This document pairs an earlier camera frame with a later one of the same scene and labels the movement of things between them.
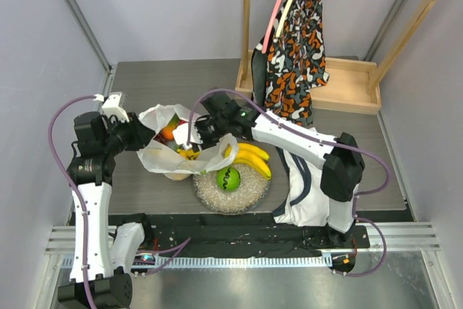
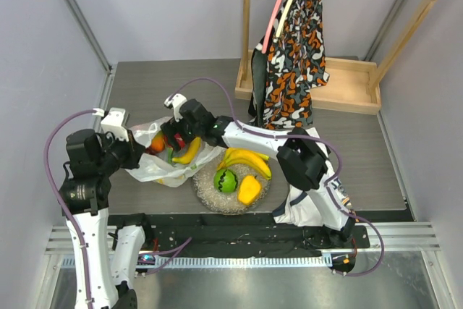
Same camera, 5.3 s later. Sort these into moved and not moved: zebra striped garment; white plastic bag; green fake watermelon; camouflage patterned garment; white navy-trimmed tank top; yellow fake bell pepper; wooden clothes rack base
Moved: white plastic bag; yellow fake bell pepper; green fake watermelon
Not moved: white navy-trimmed tank top; zebra striped garment; wooden clothes rack base; camouflage patterned garment
